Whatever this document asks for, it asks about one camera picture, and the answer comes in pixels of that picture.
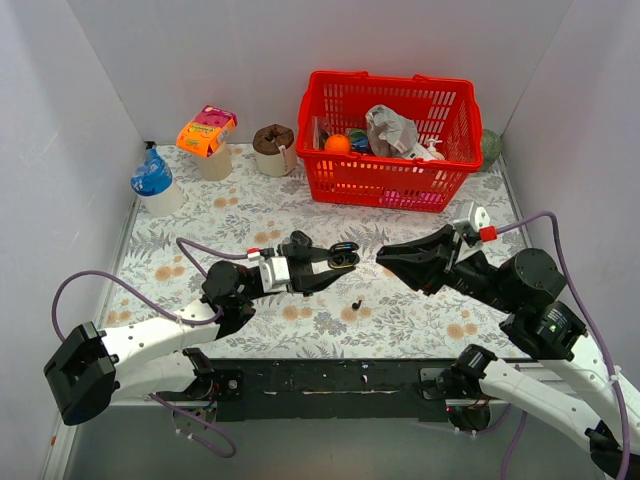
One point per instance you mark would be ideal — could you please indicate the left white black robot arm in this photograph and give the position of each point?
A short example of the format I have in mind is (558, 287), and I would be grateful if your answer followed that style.
(93, 367)

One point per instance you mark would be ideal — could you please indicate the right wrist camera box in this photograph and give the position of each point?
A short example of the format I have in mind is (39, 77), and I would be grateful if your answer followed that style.
(473, 224)

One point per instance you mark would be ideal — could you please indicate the orange pink snack box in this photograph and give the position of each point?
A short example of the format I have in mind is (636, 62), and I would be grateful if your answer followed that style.
(206, 131)

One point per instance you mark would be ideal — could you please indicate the brown topped paper cup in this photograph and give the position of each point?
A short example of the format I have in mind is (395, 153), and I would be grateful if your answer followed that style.
(274, 148)

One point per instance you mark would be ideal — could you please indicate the blue wrapper on white cup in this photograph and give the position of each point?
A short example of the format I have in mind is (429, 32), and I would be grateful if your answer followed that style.
(153, 176)

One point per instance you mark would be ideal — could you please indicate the red plastic shopping basket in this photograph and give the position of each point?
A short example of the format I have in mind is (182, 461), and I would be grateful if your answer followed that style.
(441, 108)

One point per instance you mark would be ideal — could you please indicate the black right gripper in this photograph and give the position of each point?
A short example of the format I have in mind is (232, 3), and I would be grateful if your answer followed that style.
(445, 261)

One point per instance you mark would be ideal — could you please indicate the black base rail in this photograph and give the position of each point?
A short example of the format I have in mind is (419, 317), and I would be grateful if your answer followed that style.
(273, 389)

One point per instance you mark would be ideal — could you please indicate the white pump bottle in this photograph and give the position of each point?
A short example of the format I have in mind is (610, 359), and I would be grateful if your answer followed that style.
(426, 153)

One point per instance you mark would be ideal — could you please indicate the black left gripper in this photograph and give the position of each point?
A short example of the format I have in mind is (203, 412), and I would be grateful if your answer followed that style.
(301, 267)

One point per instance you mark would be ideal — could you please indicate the green blue packet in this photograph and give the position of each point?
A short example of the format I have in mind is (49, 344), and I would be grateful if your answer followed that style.
(359, 141)

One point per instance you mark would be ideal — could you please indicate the floral patterned table mat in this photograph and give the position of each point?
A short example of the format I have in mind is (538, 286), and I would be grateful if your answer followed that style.
(163, 258)

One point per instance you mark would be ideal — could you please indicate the orange fruit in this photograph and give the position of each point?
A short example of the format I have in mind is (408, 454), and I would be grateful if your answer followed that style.
(337, 143)

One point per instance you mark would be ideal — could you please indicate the glossy black gold-trimmed case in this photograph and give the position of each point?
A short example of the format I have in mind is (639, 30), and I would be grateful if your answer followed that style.
(343, 255)

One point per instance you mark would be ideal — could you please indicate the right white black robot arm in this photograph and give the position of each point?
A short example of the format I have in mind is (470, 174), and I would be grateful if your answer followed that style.
(602, 413)

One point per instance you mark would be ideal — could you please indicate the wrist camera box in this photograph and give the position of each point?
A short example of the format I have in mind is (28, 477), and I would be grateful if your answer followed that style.
(273, 270)
(473, 224)

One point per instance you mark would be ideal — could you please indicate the beige cup under snack box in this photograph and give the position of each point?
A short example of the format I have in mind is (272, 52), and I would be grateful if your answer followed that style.
(217, 166)

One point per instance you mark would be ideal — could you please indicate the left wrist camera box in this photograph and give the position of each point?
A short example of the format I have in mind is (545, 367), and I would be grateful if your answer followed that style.
(273, 270)

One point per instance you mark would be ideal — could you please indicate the white cup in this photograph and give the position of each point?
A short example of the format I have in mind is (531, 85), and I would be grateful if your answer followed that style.
(165, 203)

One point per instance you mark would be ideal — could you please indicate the green ball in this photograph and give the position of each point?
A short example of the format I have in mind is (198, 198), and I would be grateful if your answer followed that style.
(491, 148)

